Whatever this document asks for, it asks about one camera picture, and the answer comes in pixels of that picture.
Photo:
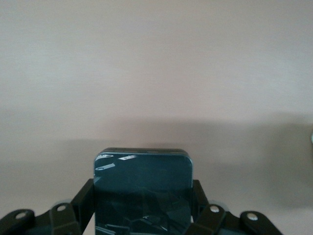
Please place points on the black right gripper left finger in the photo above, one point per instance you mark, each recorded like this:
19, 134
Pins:
66, 218

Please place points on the black phone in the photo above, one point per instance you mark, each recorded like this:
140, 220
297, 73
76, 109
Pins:
143, 191

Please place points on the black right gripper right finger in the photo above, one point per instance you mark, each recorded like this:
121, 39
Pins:
215, 220

